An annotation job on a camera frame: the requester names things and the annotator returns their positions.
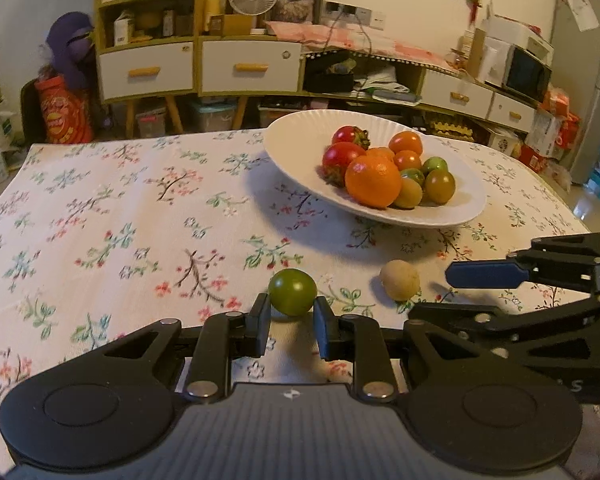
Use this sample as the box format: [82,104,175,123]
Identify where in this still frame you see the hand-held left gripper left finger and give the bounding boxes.
[102,292,272,401]

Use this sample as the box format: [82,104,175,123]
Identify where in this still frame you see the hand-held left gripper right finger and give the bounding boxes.
[312,296,483,403]

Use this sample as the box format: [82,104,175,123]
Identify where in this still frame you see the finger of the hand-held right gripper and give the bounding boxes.
[408,291,600,347]
[445,231,600,292]

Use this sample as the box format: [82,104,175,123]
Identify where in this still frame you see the tan round fruit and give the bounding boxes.
[379,259,421,302]
[393,179,424,209]

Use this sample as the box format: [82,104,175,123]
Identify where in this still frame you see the brownish green tomato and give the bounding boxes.
[424,168,456,205]

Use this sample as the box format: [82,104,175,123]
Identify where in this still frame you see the orange tomato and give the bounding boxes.
[388,130,424,157]
[393,149,423,172]

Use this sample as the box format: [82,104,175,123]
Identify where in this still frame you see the large orange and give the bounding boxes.
[344,154,403,209]

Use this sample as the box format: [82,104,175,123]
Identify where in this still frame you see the white plate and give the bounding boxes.
[263,109,488,229]

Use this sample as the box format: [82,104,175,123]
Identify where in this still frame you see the red tomato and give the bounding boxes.
[331,125,371,151]
[322,141,367,187]

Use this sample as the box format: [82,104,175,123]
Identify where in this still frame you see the yellow egg carton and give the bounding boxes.
[430,119,476,142]

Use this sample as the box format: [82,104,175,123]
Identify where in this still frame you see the white printed carton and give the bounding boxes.
[525,110,563,161]

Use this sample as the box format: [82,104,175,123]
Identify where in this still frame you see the floral tablecloth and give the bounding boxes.
[0,127,600,466]

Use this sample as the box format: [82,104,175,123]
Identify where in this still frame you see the orange packages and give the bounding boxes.
[542,87,581,136]

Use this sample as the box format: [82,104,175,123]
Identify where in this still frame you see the grey refrigerator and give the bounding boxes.
[550,0,600,186]

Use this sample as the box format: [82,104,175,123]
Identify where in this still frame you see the long yellow-framed sideboard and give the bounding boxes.
[300,47,538,136]

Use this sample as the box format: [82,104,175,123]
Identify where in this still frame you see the black microwave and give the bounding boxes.
[502,45,552,103]

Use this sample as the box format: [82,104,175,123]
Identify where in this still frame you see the clear storage bin teal lid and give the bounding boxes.
[187,101,236,133]

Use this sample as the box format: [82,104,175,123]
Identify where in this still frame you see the low yellow-framed cabinet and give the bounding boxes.
[197,32,305,131]

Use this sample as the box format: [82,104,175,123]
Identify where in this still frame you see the small clear storage bin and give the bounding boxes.
[136,110,167,138]

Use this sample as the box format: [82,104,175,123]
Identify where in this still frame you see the pink fringed cloth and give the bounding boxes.
[265,21,463,73]

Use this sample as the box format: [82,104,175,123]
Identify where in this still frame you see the paper note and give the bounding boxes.
[567,0,600,31]

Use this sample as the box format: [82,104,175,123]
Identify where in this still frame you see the red printed bag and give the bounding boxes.
[34,75,95,145]

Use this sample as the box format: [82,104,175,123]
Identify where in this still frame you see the yellow bottle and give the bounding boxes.
[205,0,224,33]

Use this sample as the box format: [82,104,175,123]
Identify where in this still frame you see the black chair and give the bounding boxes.
[20,79,48,146]

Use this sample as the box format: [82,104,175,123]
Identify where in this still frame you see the purple plush toy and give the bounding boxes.
[44,11,101,91]

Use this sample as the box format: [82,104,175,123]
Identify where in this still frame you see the tall yellow-framed shelf cabinet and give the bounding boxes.
[94,0,199,136]

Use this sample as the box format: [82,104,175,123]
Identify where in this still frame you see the white drawer with wooden handle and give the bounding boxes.
[421,70,495,116]
[490,92,536,133]
[201,40,301,93]
[99,41,195,102]

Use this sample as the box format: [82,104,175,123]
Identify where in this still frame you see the wall power outlets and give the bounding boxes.
[325,2,387,30]

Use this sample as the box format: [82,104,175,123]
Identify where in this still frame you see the black cable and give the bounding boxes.
[325,2,366,51]

